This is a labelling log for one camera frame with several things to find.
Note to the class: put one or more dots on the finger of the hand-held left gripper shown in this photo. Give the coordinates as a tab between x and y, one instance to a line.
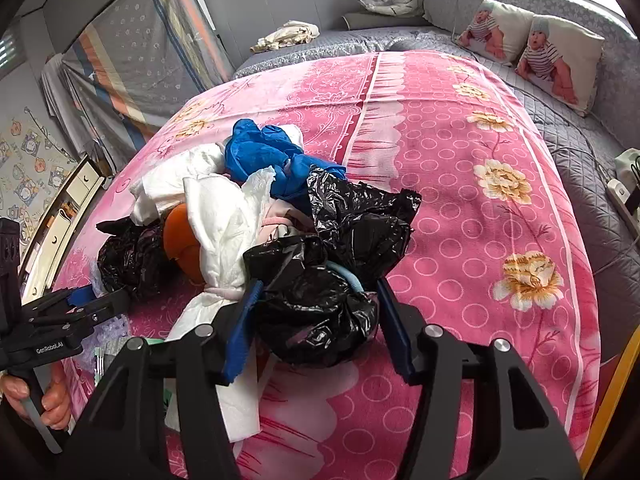
80	296
107	305

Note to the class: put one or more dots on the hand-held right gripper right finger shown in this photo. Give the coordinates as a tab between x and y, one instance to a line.
395	332

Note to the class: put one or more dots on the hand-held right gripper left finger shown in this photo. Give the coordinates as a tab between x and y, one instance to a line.
242	332

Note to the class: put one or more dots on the black plastic bag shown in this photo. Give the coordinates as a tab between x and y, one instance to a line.
310	310
360	220
130	260

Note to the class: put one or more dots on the pink wad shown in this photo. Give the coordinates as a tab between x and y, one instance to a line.
285	217

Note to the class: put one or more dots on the person's left hand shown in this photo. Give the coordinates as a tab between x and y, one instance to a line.
57	400

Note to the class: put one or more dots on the orange peel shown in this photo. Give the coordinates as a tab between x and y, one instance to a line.
182	245

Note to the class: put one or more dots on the large white paper towel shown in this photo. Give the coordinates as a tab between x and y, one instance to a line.
225	230

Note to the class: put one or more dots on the white drawer cabinet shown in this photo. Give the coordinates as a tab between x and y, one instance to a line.
75	185

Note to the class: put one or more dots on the pink floral blanket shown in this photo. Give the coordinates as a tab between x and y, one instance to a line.
450	210

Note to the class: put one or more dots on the blue plastic bag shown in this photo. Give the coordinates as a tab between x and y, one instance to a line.
265	155

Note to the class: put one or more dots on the striped hanging sheet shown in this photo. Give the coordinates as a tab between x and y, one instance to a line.
145	50

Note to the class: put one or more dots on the white power strip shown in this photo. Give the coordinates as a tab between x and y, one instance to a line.
622	205

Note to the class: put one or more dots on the light green cloth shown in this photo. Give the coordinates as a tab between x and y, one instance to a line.
625	162

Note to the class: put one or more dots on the cream crumpled cloth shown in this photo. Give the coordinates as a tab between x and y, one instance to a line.
287	35

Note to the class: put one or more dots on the baby print pillow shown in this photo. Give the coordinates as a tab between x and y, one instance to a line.
492	30
555	60

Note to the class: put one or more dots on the small grey lace cushion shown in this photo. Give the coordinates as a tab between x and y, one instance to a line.
450	5

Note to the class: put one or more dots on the large grey lace backrest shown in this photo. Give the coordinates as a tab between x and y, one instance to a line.
600	15

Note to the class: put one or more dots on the cartoon wall sticker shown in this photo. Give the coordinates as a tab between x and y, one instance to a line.
30	170

